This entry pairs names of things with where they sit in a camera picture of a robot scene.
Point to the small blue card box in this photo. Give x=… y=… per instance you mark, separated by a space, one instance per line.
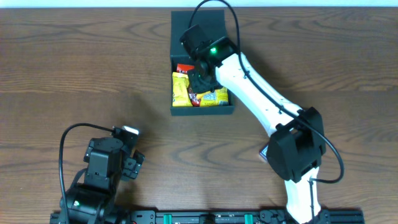
x=263 y=154

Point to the yellow snack bar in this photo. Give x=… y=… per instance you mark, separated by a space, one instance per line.
x=180 y=96

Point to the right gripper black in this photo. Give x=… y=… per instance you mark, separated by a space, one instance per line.
x=198 y=86

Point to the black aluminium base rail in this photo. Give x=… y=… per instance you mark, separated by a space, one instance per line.
x=262 y=217

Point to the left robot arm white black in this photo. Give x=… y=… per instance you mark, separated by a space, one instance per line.
x=91 y=196

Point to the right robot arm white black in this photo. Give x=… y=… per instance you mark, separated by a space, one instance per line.
x=294 y=152

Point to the red snack packet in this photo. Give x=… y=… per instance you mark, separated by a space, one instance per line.
x=183 y=68

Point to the large yellow Hacks candy bag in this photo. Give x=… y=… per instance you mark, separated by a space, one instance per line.
x=217 y=97

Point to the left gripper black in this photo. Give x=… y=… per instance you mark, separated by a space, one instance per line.
x=133 y=165

